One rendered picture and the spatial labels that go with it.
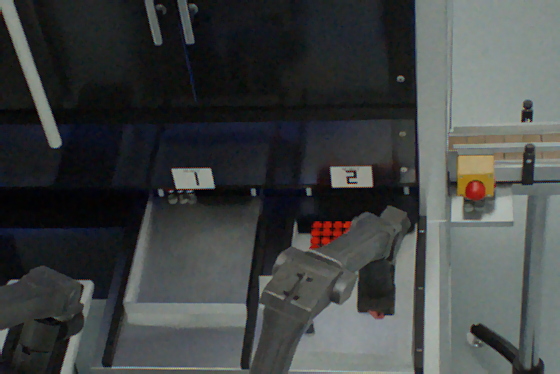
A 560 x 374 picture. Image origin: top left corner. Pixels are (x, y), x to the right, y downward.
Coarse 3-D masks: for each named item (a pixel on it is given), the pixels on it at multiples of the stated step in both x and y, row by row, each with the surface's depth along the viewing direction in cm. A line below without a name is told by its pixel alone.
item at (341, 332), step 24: (408, 240) 260; (408, 264) 256; (408, 288) 252; (336, 312) 250; (360, 312) 249; (408, 312) 247; (312, 336) 246; (336, 336) 246; (360, 336) 245; (384, 336) 244; (408, 336) 243; (312, 360) 242; (336, 360) 241; (360, 360) 240; (384, 360) 239; (408, 360) 238
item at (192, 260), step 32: (160, 224) 273; (192, 224) 272; (224, 224) 270; (256, 224) 265; (160, 256) 266; (192, 256) 265; (224, 256) 264; (128, 288) 258; (160, 288) 260; (192, 288) 259; (224, 288) 258
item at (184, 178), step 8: (176, 176) 262; (184, 176) 261; (192, 176) 261; (200, 176) 261; (208, 176) 260; (176, 184) 264; (184, 184) 263; (192, 184) 263; (200, 184) 263; (208, 184) 262
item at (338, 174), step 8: (336, 168) 254; (344, 168) 254; (352, 168) 254; (360, 168) 253; (368, 168) 253; (336, 176) 256; (344, 176) 256; (360, 176) 255; (368, 176) 255; (336, 184) 258; (344, 184) 257; (352, 184) 257; (360, 184) 257; (368, 184) 257
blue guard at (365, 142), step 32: (0, 128) 257; (32, 128) 256; (64, 128) 255; (96, 128) 254; (128, 128) 253; (160, 128) 252; (192, 128) 251; (224, 128) 250; (256, 128) 249; (288, 128) 248; (320, 128) 247; (352, 128) 246; (384, 128) 245; (0, 160) 265; (32, 160) 264; (64, 160) 262; (96, 160) 261; (128, 160) 260; (160, 160) 259; (192, 160) 258; (224, 160) 257; (256, 160) 255; (288, 160) 254; (320, 160) 253; (352, 160) 252; (384, 160) 251
